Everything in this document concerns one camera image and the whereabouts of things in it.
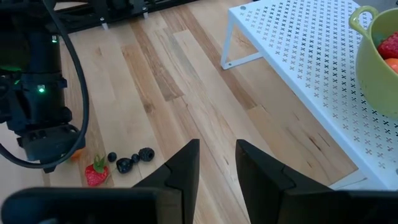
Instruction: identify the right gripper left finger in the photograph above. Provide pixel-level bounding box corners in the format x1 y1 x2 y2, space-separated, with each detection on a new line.
132 138 201 224

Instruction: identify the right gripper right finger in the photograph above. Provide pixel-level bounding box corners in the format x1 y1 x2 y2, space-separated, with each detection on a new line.
234 139 332 224

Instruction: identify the orange peach with stem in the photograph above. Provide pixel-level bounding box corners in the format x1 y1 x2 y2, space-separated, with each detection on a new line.
70 149 84 162

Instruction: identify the green plastic colander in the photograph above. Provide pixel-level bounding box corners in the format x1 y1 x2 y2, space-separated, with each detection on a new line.
348 5 398 119

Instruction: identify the white perforated metal shelf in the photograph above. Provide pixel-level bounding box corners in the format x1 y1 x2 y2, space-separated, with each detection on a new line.
220 0 398 190

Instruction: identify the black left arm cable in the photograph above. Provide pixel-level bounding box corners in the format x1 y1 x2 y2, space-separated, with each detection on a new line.
0 0 90 169

